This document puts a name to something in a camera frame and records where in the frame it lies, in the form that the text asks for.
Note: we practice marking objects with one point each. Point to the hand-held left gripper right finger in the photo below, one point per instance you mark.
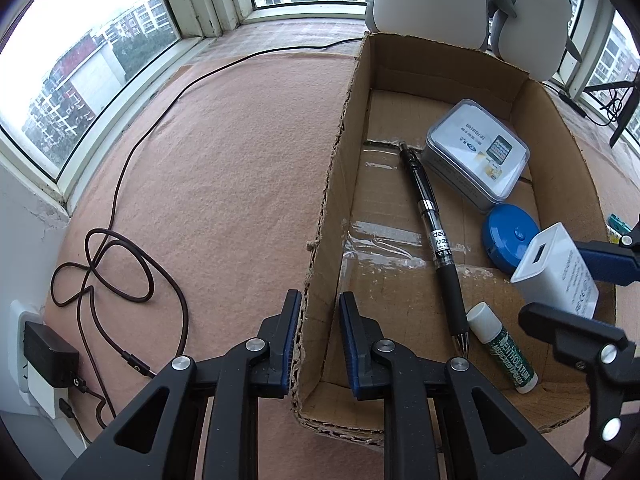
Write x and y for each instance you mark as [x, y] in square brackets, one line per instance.
[352, 355]

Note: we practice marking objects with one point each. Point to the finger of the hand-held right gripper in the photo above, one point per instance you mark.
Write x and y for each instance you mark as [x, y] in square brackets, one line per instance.
[610, 262]
[575, 332]

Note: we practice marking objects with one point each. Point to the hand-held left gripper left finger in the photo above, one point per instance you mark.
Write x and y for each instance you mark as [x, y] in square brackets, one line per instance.
[294, 335]

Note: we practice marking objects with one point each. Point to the white charger adapter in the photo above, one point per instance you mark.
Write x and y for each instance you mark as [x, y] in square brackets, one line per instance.
[555, 270]

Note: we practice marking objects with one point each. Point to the green lip balm stick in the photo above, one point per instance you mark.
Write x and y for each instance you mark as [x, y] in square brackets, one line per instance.
[502, 347]

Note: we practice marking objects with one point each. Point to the cardboard box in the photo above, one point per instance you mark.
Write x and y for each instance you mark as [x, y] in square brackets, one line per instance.
[380, 285]

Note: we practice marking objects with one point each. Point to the blue round tape measure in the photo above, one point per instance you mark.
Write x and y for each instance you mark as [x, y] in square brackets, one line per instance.
[505, 237]

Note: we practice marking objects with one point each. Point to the black gel pen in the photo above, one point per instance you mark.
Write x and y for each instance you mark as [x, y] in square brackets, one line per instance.
[432, 230]

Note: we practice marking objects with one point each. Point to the clear plastic card box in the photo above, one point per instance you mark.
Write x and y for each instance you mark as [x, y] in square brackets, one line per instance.
[475, 150]

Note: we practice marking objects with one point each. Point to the black tripod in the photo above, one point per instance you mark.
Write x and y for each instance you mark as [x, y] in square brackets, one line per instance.
[622, 125]

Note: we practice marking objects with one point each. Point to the black inline remote control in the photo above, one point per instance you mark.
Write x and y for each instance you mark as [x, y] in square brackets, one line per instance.
[572, 104]

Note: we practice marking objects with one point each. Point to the pink blanket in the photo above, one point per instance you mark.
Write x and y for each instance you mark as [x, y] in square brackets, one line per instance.
[225, 160]

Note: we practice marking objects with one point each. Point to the black power adapter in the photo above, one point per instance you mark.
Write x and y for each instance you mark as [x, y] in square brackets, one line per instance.
[50, 352]

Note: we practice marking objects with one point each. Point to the small penguin plush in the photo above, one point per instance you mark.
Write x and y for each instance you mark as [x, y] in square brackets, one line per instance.
[530, 25]

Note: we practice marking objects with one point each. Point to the white wall socket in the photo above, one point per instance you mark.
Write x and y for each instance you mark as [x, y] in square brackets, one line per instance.
[40, 395]

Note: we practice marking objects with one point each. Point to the white window frame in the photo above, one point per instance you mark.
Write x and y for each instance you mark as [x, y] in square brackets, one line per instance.
[200, 0]

